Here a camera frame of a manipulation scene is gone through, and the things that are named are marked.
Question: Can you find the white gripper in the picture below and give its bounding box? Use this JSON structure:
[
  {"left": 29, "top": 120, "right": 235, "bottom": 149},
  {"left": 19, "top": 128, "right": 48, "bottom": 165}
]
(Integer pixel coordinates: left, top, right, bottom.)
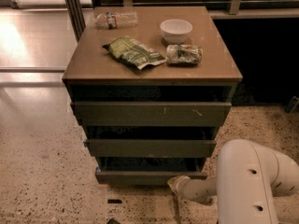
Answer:
[{"left": 167, "top": 175, "right": 191, "bottom": 197}]

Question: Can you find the drawer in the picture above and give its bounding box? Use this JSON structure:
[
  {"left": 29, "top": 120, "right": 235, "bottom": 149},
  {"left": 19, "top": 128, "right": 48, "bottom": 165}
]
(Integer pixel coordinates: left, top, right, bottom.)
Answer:
[
  {"left": 71, "top": 102, "right": 231, "bottom": 127},
  {"left": 95, "top": 157, "right": 207, "bottom": 186},
  {"left": 84, "top": 139, "right": 216, "bottom": 158}
]

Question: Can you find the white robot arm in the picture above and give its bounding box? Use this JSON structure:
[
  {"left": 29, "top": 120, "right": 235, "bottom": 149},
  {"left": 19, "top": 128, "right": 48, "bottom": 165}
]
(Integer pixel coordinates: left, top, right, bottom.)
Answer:
[{"left": 168, "top": 139, "right": 299, "bottom": 224}]

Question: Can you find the brown drawer cabinet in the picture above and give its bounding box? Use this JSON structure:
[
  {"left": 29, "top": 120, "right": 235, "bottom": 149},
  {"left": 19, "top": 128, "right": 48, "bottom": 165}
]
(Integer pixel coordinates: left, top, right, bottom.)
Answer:
[{"left": 61, "top": 6, "right": 244, "bottom": 173}]

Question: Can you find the crushed soda can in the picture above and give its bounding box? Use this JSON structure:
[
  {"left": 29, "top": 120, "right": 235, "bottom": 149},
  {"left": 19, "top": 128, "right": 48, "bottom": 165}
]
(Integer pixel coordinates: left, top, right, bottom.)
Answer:
[{"left": 166, "top": 44, "right": 203, "bottom": 65}]

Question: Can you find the green chip bag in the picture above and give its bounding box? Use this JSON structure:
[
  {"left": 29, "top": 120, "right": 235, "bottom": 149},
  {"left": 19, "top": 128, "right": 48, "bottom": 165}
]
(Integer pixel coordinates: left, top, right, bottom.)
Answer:
[{"left": 103, "top": 36, "right": 166, "bottom": 70}]

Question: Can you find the white bowl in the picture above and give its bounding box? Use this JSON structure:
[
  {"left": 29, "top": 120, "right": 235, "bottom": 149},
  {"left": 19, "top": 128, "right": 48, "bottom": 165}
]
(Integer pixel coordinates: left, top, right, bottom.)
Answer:
[{"left": 160, "top": 19, "right": 192, "bottom": 44}]

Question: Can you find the clear plastic water bottle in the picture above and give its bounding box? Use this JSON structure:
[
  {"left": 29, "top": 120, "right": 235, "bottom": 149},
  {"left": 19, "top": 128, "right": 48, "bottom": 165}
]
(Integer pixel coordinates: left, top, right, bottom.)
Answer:
[{"left": 95, "top": 10, "right": 138, "bottom": 30}]

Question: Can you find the grey object at wall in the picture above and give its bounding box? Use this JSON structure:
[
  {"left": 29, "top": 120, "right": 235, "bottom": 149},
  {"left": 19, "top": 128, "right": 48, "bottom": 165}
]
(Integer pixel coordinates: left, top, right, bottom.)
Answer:
[{"left": 284, "top": 96, "right": 299, "bottom": 113}]

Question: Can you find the metal window frame post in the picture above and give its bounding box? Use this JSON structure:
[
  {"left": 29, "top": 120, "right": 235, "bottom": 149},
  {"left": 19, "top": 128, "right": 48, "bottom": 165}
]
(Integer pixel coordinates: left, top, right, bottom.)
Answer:
[{"left": 65, "top": 0, "right": 86, "bottom": 41}]

